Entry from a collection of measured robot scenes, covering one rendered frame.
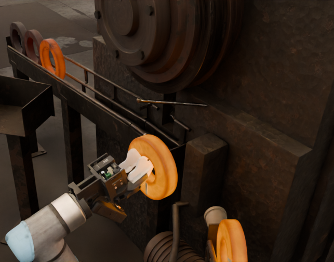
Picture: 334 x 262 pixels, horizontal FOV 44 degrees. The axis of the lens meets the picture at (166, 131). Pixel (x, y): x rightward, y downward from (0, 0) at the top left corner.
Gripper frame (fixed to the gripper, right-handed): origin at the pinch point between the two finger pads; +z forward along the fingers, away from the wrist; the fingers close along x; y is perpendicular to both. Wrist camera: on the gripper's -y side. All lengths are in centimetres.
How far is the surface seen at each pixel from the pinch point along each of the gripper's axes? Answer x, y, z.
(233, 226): -22.9, -6.7, 3.3
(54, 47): 93, -14, 18
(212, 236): -16.3, -16.9, 2.4
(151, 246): 0.9, -32.3, -6.2
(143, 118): 35.4, -21.3, 19.6
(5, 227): 84, -79, -38
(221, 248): -20.7, -15.6, 1.0
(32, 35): 113, -15, 17
